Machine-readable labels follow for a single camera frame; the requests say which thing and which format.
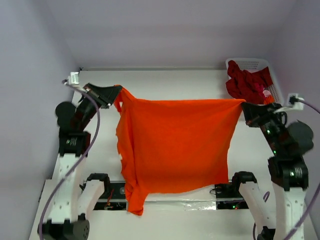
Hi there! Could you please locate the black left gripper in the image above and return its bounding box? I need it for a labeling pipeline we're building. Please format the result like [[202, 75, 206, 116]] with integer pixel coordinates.
[[78, 82, 122, 130]]

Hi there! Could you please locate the orange t-shirt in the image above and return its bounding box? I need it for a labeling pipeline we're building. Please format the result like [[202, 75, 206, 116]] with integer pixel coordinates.
[[114, 89, 242, 216]]

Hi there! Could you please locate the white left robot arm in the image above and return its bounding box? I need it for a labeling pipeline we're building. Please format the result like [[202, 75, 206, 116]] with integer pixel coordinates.
[[37, 83, 122, 240]]

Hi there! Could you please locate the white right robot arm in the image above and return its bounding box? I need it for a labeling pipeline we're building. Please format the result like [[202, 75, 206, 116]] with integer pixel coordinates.
[[230, 102, 314, 240]]

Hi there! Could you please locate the orange garment in basket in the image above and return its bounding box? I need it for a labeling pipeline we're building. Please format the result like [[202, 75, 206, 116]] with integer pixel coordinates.
[[263, 95, 275, 105]]

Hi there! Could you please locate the dark red t-shirt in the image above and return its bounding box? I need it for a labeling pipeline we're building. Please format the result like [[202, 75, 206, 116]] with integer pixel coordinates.
[[225, 60, 273, 105]]

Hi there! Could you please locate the white plastic laundry basket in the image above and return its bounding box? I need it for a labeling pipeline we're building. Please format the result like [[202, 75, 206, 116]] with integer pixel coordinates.
[[225, 57, 284, 105]]

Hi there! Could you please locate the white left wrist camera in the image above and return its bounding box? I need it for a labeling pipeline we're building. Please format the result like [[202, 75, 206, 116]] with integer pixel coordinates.
[[62, 72, 80, 86]]

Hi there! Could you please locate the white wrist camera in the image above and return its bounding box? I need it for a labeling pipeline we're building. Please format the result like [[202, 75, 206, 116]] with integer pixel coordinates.
[[287, 93, 305, 111], [62, 72, 80, 86]]

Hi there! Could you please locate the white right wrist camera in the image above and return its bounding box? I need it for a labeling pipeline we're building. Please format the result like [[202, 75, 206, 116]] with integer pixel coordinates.
[[287, 93, 305, 111]]

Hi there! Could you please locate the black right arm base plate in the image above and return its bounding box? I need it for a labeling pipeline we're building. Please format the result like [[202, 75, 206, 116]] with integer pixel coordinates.
[[209, 183, 249, 210]]

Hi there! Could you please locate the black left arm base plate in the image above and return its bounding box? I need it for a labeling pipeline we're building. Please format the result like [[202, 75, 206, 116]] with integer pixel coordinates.
[[79, 173, 127, 211]]

